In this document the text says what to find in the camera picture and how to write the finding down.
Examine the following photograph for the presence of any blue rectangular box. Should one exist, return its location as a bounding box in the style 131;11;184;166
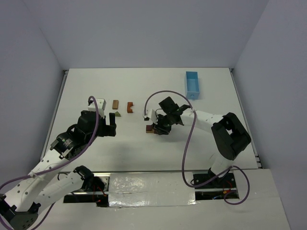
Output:
185;71;200;100

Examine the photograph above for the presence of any purple cable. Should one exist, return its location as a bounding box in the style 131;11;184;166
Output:
0;95;99;230
143;90;250;205

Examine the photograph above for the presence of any orange arch block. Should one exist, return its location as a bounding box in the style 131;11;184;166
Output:
127;102;133;114

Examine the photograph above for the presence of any red brown square block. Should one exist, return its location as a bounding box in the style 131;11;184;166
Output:
146;125;153;131

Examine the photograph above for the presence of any silver tape patch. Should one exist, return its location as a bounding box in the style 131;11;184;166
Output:
108;172;196;207

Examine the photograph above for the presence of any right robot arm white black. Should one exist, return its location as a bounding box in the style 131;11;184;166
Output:
145;97;251;178

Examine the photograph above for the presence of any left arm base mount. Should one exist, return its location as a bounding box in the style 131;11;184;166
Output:
63;176;110;207

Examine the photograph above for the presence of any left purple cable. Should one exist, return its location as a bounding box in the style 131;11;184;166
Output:
0;95;99;230

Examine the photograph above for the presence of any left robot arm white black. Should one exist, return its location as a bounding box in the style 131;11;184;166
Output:
0;111;117;230

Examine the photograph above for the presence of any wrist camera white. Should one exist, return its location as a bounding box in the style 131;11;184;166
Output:
143;109;158;124
88;98;106;118

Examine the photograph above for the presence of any light brown rectangular block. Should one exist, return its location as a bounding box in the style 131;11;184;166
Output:
112;100;119;110

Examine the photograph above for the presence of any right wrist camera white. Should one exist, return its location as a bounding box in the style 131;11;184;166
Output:
143;109;158;124

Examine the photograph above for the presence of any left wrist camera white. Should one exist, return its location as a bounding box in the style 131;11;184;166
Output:
88;98;106;118

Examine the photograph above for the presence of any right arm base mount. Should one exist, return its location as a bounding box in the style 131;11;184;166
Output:
195;172;239;201

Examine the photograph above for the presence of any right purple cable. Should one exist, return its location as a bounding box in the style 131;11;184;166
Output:
143;90;250;205

